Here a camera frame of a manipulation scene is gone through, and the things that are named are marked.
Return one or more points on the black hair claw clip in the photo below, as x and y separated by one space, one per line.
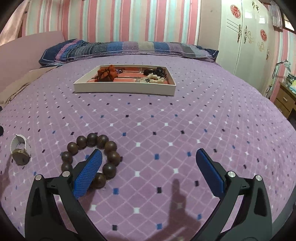
160 72

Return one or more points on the cream white scrunchie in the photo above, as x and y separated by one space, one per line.
152 78

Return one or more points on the pink headboard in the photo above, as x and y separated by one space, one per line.
22 55

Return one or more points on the white tray brick pattern liner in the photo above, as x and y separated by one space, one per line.
128 81

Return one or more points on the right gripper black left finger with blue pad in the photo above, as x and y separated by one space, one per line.
43 220

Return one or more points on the wooden drawer nightstand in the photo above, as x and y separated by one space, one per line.
285 101

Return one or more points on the orange scrunchie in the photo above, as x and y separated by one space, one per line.
106 74

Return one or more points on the white wardrobe with decals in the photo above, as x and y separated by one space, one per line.
246 39

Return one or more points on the purple dotted bed cover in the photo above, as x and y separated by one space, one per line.
158 192

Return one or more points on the patchwork blue purple pillow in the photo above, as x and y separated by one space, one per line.
75 49

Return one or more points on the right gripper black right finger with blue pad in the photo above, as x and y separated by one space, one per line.
243 211

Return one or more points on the beige sheet edge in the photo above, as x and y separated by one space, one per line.
13 89

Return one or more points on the black scrunchie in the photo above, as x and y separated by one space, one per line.
147 72

